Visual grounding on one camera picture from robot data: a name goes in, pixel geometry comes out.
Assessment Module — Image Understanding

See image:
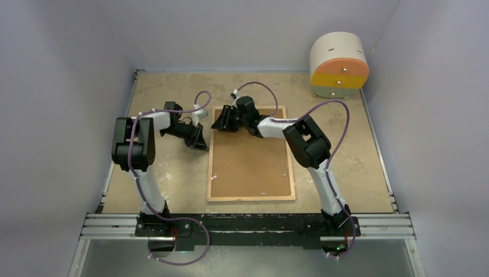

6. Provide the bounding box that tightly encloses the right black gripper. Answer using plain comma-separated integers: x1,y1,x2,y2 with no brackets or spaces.
212,106,249,133

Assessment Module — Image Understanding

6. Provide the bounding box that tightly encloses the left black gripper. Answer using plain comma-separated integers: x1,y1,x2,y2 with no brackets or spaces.
161,121,208,151

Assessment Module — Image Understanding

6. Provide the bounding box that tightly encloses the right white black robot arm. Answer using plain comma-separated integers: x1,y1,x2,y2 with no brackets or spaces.
211,96,355,235

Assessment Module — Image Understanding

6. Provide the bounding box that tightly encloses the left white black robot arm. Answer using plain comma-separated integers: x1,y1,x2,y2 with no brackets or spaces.
111,102,209,236

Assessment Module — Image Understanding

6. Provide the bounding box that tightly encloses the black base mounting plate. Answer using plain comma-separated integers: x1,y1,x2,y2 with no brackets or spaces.
134,213,360,252

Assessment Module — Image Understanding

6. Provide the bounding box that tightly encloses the round mini drawer cabinet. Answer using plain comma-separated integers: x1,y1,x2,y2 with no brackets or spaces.
309,32,369,99

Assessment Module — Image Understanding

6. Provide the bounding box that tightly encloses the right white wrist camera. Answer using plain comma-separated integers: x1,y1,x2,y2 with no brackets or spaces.
230,89,241,106

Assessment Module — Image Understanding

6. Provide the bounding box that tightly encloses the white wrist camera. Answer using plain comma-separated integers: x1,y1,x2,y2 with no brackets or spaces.
191,108,208,127
230,89,241,106

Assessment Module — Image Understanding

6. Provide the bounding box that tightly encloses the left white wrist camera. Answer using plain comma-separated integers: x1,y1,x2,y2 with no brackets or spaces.
191,108,208,127

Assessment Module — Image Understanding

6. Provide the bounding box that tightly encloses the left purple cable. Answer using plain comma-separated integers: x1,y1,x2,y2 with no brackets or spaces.
126,90,212,267

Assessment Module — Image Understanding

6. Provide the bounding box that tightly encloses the purple cable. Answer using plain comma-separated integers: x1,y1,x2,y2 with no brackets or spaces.
231,81,357,261
126,90,212,267

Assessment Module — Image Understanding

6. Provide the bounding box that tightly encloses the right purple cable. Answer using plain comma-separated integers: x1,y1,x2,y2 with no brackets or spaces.
231,81,357,261

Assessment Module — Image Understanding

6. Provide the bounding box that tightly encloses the aluminium rail bar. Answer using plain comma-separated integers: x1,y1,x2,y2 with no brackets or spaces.
80,214,416,240

